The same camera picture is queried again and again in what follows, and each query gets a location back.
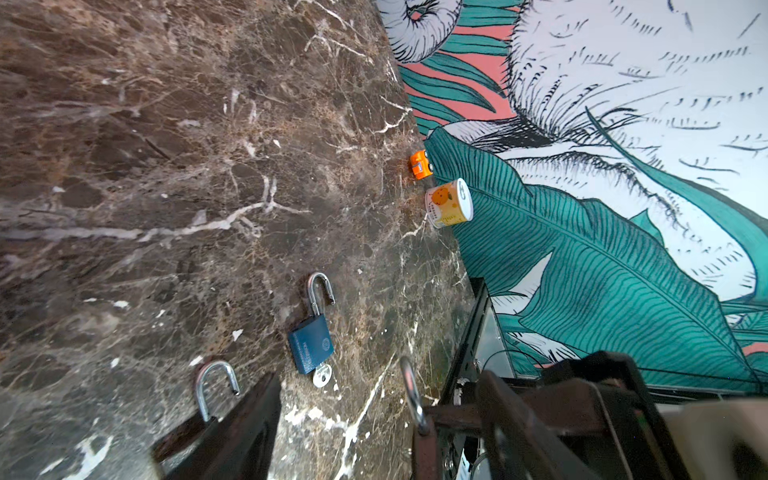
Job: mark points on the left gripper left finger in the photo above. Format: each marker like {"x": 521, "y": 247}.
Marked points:
{"x": 241, "y": 445}

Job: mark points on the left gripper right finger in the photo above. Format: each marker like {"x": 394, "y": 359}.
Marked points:
{"x": 518, "y": 444}

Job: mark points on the black padlock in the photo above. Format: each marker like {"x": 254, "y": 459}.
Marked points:
{"x": 216, "y": 390}

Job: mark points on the blue padlock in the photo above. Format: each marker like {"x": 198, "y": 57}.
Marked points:
{"x": 310, "y": 341}

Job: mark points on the yellow white can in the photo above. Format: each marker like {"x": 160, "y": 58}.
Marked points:
{"x": 449, "y": 204}

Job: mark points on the small orange toy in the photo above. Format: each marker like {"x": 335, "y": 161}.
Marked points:
{"x": 420, "y": 165}

